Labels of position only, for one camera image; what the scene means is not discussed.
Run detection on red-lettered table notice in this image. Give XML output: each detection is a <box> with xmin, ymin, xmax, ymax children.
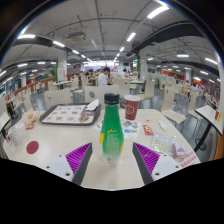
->
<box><xmin>175</xmin><ymin>150</ymin><xmax>201</xmax><ymax>169</ymax></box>

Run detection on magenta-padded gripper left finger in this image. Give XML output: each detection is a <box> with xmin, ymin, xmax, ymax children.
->
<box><xmin>42</xmin><ymin>142</ymin><xmax>94</xmax><ymax>186</ymax></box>

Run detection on clear plastic bag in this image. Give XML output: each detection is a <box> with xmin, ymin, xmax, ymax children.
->
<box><xmin>149</xmin><ymin>131</ymin><xmax>177</xmax><ymax>157</ymax></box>

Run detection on white crumpled napkin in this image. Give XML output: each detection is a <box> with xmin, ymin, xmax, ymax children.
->
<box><xmin>85</xmin><ymin>98</ymin><xmax>100</xmax><ymax>112</ymax></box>

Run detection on beige dining chairs group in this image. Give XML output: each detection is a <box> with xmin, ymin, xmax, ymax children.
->
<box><xmin>4</xmin><ymin>74</ymin><xmax>214</xmax><ymax>125</ymax></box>

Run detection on beige chair with round hole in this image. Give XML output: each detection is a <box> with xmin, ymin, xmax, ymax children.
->
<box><xmin>84</xmin><ymin>83</ymin><xmax>120</xmax><ymax>107</ymax></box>
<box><xmin>43</xmin><ymin>88</ymin><xmax>73</xmax><ymax>110</ymax></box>

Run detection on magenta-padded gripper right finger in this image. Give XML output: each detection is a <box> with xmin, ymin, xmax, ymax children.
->
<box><xmin>132</xmin><ymin>142</ymin><xmax>183</xmax><ymax>186</ymax></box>

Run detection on green plastic drink bottle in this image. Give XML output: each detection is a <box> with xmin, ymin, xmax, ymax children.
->
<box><xmin>98</xmin><ymin>92</ymin><xmax>125</xmax><ymax>167</ymax></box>

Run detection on ceiling lights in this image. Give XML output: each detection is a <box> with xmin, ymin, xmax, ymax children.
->
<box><xmin>0</xmin><ymin>4</ymin><xmax>221</xmax><ymax>88</ymax></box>

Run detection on red ketchup packet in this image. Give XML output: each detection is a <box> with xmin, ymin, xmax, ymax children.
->
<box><xmin>142</xmin><ymin>124</ymin><xmax>155</xmax><ymax>136</ymax></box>

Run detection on clear bag of fried food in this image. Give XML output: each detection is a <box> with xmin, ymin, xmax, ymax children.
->
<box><xmin>21</xmin><ymin>109</ymin><xmax>42</xmax><ymax>129</ymax></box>

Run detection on red paper cup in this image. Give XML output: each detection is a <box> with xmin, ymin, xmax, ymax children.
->
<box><xmin>123</xmin><ymin>94</ymin><xmax>142</xmax><ymax>121</ymax></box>

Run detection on dark brown food tray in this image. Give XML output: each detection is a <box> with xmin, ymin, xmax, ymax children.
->
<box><xmin>39</xmin><ymin>103</ymin><xmax>102</xmax><ymax>126</ymax></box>

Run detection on small purple packet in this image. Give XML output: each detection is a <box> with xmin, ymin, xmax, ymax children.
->
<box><xmin>172</xmin><ymin>142</ymin><xmax>188</xmax><ymax>158</ymax></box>

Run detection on small white packet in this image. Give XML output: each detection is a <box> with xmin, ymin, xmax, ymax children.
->
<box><xmin>157</xmin><ymin>119</ymin><xmax>169</xmax><ymax>132</ymax></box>

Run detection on flat round red coaster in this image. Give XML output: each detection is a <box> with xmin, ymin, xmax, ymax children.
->
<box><xmin>25</xmin><ymin>140</ymin><xmax>40</xmax><ymax>155</ymax></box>

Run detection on ceiling air conditioner unit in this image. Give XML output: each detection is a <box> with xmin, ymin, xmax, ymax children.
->
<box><xmin>66</xmin><ymin>31</ymin><xmax>87</xmax><ymax>43</ymax></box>

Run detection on person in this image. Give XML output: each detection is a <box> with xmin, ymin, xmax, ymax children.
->
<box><xmin>97</xmin><ymin>66</ymin><xmax>114</xmax><ymax>88</ymax></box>

